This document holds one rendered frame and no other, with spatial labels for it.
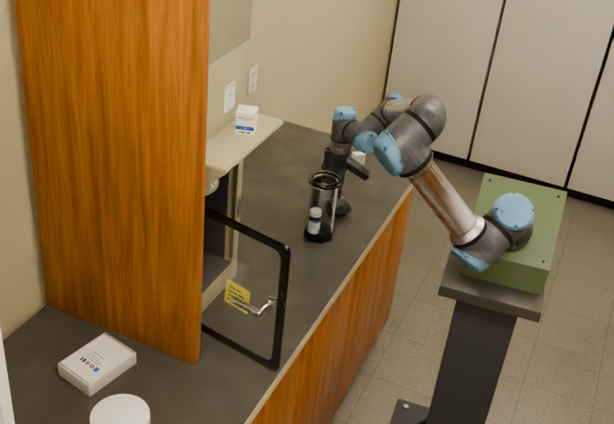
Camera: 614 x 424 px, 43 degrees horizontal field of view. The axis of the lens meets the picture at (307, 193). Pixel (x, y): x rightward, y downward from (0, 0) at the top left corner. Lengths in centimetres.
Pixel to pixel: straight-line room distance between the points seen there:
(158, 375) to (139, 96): 75
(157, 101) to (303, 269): 93
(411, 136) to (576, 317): 223
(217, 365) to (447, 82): 319
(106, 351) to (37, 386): 19
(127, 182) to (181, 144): 21
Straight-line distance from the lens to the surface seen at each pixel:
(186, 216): 189
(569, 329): 410
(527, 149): 504
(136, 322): 220
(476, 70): 492
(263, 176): 297
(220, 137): 201
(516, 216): 236
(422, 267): 422
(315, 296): 241
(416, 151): 215
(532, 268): 257
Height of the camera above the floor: 246
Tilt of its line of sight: 32 degrees down
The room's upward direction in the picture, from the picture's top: 6 degrees clockwise
